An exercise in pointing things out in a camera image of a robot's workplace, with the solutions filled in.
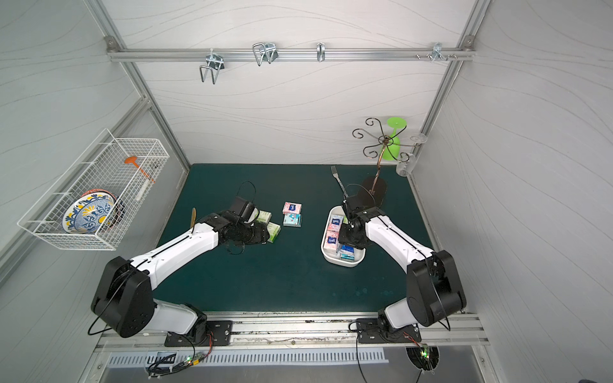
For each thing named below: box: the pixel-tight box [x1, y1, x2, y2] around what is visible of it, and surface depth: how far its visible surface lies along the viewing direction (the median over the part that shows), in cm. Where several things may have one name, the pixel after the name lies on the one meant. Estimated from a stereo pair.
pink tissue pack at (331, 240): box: [323, 230, 340, 253], surface depth 90 cm
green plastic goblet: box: [382, 116, 408, 162], surface depth 90 cm
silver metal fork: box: [330, 165, 349, 198], surface depth 121 cm
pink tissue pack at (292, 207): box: [282, 201, 303, 214], surface depth 103 cm
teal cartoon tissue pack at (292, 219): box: [282, 213, 302, 228], surface depth 100 cm
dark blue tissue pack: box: [340, 244, 355, 254], surface depth 86 cm
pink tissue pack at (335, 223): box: [327, 214, 345, 236], surface depth 95 cm
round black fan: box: [405, 344, 440, 372], surface depth 73 cm
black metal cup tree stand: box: [351, 117, 423, 206], surface depth 90 cm
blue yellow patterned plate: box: [62, 189, 118, 234], surface depth 62 cm
